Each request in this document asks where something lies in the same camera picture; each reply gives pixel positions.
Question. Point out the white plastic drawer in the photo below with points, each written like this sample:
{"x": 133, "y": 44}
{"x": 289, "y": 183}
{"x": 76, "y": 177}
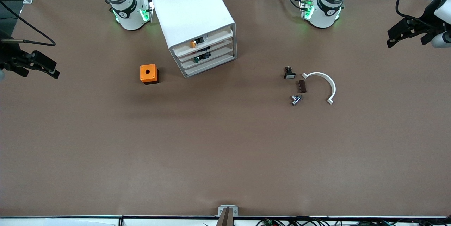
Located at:
{"x": 222, "y": 55}
{"x": 220, "y": 46}

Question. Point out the brown terminal block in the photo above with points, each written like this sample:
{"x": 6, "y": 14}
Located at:
{"x": 302, "y": 86}

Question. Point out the green push button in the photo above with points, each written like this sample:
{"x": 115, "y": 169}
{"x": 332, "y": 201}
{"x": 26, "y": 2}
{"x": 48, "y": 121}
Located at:
{"x": 201, "y": 57}

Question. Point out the orange box with hole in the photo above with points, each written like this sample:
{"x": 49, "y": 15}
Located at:
{"x": 148, "y": 73}

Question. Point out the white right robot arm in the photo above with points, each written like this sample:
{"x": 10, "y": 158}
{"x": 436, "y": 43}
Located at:
{"x": 124, "y": 9}

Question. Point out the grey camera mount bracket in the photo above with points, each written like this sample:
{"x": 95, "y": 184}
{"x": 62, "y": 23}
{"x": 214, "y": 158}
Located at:
{"x": 228, "y": 212}

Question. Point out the white curved plastic arc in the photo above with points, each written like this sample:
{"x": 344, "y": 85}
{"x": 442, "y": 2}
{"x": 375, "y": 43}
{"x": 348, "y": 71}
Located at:
{"x": 329, "y": 81}

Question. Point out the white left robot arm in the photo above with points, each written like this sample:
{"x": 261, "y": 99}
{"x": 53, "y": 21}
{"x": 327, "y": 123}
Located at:
{"x": 327, "y": 12}

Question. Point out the black white-faced push button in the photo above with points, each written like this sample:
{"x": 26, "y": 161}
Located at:
{"x": 289, "y": 74}

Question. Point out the small silver metal connector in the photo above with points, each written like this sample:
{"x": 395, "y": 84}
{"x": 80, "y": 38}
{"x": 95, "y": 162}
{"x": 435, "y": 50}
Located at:
{"x": 296, "y": 100}

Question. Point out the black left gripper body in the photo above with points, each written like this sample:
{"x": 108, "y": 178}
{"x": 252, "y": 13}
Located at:
{"x": 421, "y": 27}

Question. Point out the orange mushroom push button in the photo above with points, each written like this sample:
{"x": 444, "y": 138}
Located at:
{"x": 193, "y": 44}

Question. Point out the small black switch part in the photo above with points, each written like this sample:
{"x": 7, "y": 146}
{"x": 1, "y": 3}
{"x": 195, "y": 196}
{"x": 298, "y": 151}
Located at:
{"x": 205, "y": 48}

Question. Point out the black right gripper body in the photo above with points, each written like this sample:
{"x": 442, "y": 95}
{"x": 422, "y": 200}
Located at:
{"x": 7, "y": 58}

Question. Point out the white drawer cabinet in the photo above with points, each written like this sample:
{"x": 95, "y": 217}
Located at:
{"x": 190, "y": 7}

